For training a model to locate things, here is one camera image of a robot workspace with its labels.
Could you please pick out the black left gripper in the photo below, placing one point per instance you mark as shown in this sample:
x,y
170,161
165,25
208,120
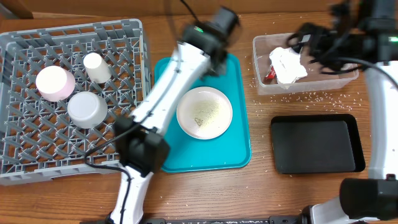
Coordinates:
x,y
221,66

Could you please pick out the grey dishwasher rack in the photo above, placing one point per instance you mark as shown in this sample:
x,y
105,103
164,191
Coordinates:
x,y
39,142

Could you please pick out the teal plastic tray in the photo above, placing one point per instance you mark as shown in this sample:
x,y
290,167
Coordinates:
x,y
232,149

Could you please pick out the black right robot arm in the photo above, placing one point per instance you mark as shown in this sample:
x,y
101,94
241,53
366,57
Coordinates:
x,y
369,42

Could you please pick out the large white plate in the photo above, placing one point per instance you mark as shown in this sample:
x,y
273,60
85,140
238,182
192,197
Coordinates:
x,y
204,113

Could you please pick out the grey-green bowl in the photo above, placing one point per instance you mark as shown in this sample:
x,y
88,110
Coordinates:
x,y
87,110

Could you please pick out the small white plate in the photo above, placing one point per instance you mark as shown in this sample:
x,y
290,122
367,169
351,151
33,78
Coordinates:
x,y
55,83

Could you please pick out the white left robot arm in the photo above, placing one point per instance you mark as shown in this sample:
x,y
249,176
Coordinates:
x,y
139,137

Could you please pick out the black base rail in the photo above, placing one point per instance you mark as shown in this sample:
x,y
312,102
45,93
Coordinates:
x,y
269,220

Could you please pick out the white napkin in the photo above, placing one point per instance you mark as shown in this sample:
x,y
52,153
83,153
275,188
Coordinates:
x,y
287,66

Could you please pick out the red snack wrapper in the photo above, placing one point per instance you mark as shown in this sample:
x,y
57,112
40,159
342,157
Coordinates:
x,y
271,74

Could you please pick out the white paper cup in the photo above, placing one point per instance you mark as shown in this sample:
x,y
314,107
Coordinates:
x,y
96,68

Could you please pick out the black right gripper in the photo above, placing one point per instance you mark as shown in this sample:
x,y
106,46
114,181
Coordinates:
x,y
316,33

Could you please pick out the black tray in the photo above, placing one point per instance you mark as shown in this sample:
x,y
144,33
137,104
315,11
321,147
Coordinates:
x,y
312,144

